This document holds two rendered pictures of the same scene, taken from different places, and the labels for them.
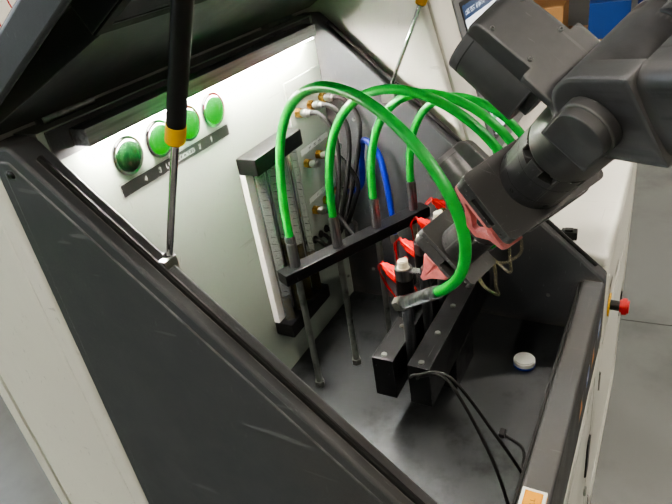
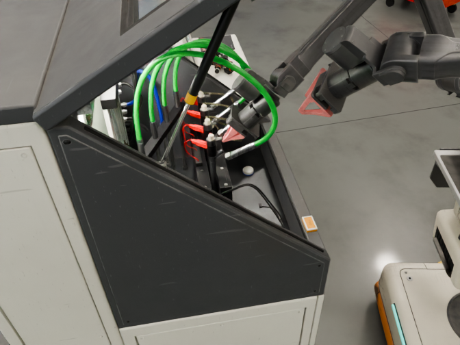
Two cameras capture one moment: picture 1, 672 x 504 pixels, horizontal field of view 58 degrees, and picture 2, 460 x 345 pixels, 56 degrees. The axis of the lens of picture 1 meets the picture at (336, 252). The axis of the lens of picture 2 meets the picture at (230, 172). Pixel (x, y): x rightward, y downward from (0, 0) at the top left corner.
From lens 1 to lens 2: 59 cm
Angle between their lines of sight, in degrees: 35
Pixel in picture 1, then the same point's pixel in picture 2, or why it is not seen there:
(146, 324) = (154, 202)
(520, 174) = (343, 87)
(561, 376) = (283, 169)
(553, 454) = (302, 201)
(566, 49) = (372, 46)
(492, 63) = (348, 52)
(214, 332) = (200, 192)
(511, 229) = (338, 109)
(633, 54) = (409, 51)
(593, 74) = (402, 59)
